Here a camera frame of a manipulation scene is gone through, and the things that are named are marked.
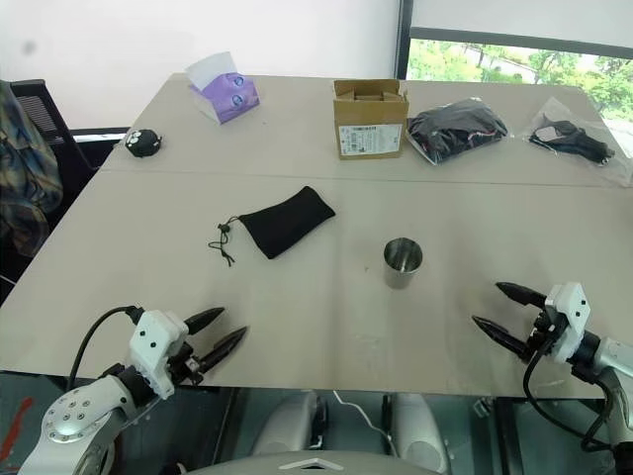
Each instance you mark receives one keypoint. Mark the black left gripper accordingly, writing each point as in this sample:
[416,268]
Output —
[187,365]

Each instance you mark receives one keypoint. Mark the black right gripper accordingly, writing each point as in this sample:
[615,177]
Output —
[542,328]

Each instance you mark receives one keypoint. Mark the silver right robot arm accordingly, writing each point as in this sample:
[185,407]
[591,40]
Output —
[611,361]

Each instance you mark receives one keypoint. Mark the clear bag with black device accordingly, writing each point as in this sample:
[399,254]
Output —
[573,136]

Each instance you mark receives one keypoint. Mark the stainless steel cup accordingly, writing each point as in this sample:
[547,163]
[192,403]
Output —
[402,264]

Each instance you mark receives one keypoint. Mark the silver left robot leg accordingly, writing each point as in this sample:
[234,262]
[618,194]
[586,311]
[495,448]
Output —
[292,425]

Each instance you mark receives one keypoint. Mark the silver robot leg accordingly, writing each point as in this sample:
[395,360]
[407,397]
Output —
[292,425]
[415,429]

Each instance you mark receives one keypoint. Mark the silver right robot leg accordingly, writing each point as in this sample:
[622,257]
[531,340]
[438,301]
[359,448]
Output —
[415,429]

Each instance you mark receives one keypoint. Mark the silver robot torso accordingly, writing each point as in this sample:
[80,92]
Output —
[316,463]

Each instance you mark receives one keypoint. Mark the small black round pouch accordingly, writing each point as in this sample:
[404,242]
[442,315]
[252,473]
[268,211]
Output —
[143,142]

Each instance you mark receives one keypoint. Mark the brown cardboard box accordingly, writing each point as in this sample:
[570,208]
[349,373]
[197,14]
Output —
[369,129]

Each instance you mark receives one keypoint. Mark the purple tissue pack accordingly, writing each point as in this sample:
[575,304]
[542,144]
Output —
[225,94]

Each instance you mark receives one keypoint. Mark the patterned garment on chair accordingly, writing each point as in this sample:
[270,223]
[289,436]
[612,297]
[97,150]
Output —
[25,168]

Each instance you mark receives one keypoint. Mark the black office chair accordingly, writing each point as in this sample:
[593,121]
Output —
[44,123]

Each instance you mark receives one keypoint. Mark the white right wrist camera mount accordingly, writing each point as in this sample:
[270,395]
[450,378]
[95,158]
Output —
[569,316]

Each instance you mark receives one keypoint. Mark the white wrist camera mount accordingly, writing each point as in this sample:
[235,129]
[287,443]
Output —
[154,346]
[569,316]

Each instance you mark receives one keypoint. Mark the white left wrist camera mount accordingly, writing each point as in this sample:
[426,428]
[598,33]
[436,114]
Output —
[154,346]

